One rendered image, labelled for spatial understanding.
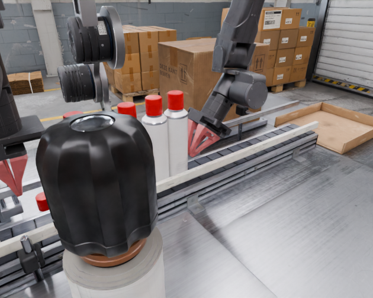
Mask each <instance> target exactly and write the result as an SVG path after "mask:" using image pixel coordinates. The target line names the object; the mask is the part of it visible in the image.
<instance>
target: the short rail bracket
mask: <svg viewBox="0 0 373 298"><path fill-rule="evenodd" d="M20 242H21V245H22V247H23V249H20V250H19V252H18V256H19V259H20V264H21V266H22V269H23V271H24V273H26V274H28V273H30V272H33V274H34V277H35V280H36V282H37V283H38V282H40V281H42V280H44V276H43V273H42V271H41V268H40V265H41V267H44V266H45V260H44V256H45V254H44V251H43V250H41V248H40V245H39V244H38V243H35V244H34V247H35V249H36V252H35V250H34V247H33V245H32V244H31V241H30V239H29V237H28V235H23V236H22V237H21V238H20ZM36 254H37V255H36ZM37 257H38V259H37ZM38 260H39V262H40V265H39V263H38Z"/></svg>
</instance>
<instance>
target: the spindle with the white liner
mask: <svg viewBox="0 0 373 298"><path fill-rule="evenodd" d="M36 167H37V172H38V175H39V178H40V181H41V185H42V188H43V191H44V195H45V197H46V200H47V204H48V207H49V211H50V214H51V216H52V220H53V223H54V226H55V228H56V229H57V231H58V234H59V237H60V242H61V244H62V246H63V247H64V248H65V251H64V253H63V269H64V272H65V274H66V277H67V280H68V282H69V285H70V290H71V293H72V297H73V298H166V294H165V272H164V265H163V241H162V236H161V233H160V231H159V230H158V228H157V226H156V223H157V220H158V212H157V211H158V209H157V191H156V173H155V159H154V155H153V145H152V141H151V138H150V136H149V134H148V132H147V131H146V129H145V127H144V126H143V124H142V123H141V122H140V121H139V120H138V119H137V118H135V117H133V116H131V115H125V114H119V113H116V112H114V111H98V112H92V113H87V114H75V115H71V116H68V117H65V118H64V119H63V120H62V121H60V122H58V123H56V124H54V125H51V126H49V127H48V128H47V129H46V130H45V132H44V133H43V135H42V136H41V138H40V141H39V144H38V147H37V152H36Z"/></svg>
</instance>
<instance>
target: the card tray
mask: <svg viewBox="0 0 373 298"><path fill-rule="evenodd" d="M314 121H317V122H319V124H318V127H317V128H315V129H313V130H312V131H314V132H315V133H316V134H318V138H317V142H316V144H317V145H320V146H322V147H324V148H327V149H329V150H332V151H334V152H336V153H339V154H344V153H346V152H348V151H349V150H351V149H353V148H355V147H357V146H359V145H361V144H363V143H364V142H366V141H368V140H370V139H372V138H373V116H370V115H366V114H362V113H360V112H356V111H352V110H350V109H346V108H342V107H339V106H335V105H331V104H329V103H325V102H319V103H316V104H314V105H310V106H307V107H305V108H301V109H298V110H296V111H292V112H289V113H287V114H283V115H280V116H277V117H276V118H275V125H274V127H276V128H277V127H280V126H282V125H285V124H288V123H289V124H296V125H298V126H301V127H302V126H304V125H307V124H309V123H312V122H314Z"/></svg>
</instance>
